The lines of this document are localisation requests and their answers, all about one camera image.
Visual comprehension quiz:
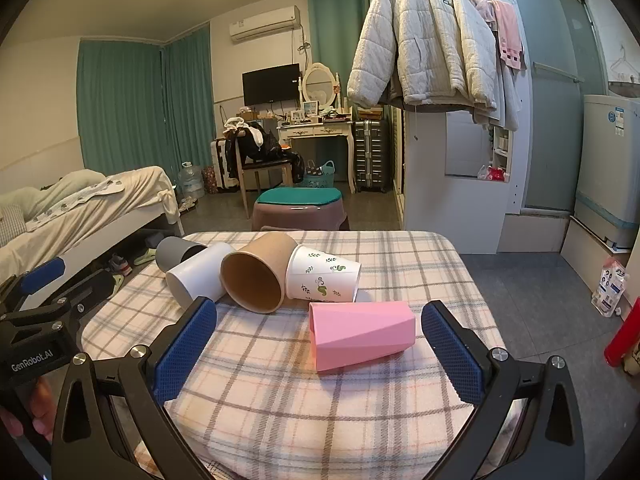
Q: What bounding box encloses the white leaf print cup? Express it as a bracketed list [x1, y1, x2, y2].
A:
[285, 244, 362, 304]

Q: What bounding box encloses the plain white cup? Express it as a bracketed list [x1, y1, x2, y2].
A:
[165, 242, 237, 309]

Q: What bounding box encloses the white cabinet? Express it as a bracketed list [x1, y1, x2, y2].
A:
[385, 100, 522, 255]

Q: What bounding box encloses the white puffer jacket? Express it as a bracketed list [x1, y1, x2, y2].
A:
[346, 0, 501, 114]

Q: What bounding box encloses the pale green duvet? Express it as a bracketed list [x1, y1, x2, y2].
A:
[0, 170, 108, 222]

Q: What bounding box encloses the white printed packet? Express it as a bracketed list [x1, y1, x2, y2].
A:
[591, 255, 631, 318]

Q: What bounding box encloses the pink faceted cup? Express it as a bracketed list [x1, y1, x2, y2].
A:
[308, 301, 417, 373]

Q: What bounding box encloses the red cylinder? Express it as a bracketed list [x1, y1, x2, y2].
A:
[604, 297, 640, 369]

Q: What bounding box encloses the oval white mirror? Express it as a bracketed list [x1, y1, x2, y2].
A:
[303, 62, 337, 107]

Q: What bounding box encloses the plaid tablecloth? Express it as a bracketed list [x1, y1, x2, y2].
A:
[80, 230, 522, 480]

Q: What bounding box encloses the green curtain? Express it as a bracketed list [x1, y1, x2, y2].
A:
[290, 0, 387, 183]
[76, 37, 169, 177]
[162, 25, 217, 196]

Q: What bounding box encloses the white suitcase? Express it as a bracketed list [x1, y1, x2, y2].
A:
[210, 139, 241, 192]

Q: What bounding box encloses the grey sneaker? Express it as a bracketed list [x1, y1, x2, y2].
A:
[107, 254, 134, 277]

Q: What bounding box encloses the teal plastic basket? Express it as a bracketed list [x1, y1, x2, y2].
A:
[303, 160, 336, 190]

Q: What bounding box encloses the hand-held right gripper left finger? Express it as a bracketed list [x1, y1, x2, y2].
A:
[51, 296, 218, 480]

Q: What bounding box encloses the wire clothes hanger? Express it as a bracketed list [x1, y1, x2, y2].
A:
[610, 45, 640, 84]

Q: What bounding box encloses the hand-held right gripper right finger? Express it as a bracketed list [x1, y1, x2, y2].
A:
[421, 301, 586, 480]

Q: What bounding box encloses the frosted glass door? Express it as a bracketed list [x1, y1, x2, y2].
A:
[502, 0, 617, 214]

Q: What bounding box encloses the checked pillow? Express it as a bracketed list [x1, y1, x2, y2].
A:
[0, 205, 27, 249]

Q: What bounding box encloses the white dressing table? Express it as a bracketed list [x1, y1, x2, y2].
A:
[276, 118, 357, 195]

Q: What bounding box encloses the grey hanging garment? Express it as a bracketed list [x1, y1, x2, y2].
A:
[470, 57, 522, 129]

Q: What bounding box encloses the person's left hand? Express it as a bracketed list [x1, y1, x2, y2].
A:
[0, 377, 54, 445]

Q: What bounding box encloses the white bed frame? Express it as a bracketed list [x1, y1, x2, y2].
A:
[30, 210, 172, 288]

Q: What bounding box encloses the black television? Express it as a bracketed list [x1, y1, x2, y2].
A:
[242, 63, 302, 108]

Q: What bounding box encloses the white air conditioner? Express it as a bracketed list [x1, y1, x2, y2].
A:
[229, 6, 302, 44]

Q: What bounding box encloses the beige bed sheet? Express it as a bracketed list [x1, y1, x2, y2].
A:
[0, 167, 181, 273]

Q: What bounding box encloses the red plastic bag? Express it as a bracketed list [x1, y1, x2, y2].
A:
[477, 164, 510, 183]

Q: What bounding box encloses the dark ribbed suitcase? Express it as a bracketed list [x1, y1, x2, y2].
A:
[354, 119, 392, 194]

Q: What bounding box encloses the white leaning board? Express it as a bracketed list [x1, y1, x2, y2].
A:
[560, 217, 634, 287]

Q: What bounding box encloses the grey cup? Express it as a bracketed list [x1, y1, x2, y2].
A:
[155, 236, 208, 275]

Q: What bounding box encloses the wooden chair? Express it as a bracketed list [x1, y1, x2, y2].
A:
[235, 132, 294, 220]

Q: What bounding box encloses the green seat cushion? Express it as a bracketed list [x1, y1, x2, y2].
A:
[257, 187, 342, 208]

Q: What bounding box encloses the white washing machine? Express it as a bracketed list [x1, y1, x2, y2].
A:
[573, 94, 640, 250]

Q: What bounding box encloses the brown paper cup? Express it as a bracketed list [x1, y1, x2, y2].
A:
[220, 231, 300, 315]

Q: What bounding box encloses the pile of clothes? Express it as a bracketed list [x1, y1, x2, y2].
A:
[223, 116, 306, 183]

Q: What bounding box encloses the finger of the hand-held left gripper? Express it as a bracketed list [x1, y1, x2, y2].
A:
[0, 257, 67, 313]
[22, 268, 115, 317]

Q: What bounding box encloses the pink towel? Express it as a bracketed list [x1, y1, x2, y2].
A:
[487, 0, 528, 71]

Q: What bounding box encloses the clear water jug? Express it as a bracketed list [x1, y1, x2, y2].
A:
[176, 161, 206, 200]

